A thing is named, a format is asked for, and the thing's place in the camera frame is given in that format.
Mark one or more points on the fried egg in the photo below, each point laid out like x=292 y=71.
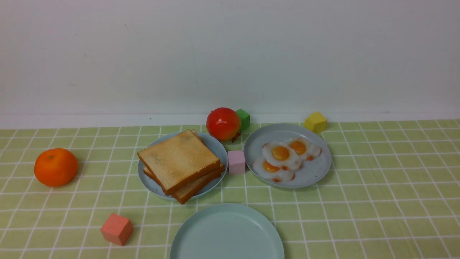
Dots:
x=281 y=155
x=304 y=148
x=271 y=173

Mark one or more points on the red apple fruit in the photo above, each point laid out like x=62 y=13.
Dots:
x=223 y=124

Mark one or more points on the green wooden cube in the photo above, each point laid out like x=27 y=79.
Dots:
x=245 y=119

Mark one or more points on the blue plate with bread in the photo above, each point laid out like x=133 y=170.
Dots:
x=179 y=158

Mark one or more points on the pink wooden cube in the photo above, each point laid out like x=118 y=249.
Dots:
x=237 y=162

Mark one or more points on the blue plate with eggs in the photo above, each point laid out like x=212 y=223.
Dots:
x=310 y=173

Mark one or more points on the yellow wooden cube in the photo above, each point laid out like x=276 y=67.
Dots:
x=316 y=122

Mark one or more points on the empty light blue plate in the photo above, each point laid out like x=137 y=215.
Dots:
x=227 y=231

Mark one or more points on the salmon red wooden cube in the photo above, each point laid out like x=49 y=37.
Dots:
x=117 y=229

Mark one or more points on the orange tangerine fruit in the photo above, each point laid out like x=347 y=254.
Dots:
x=56 y=167

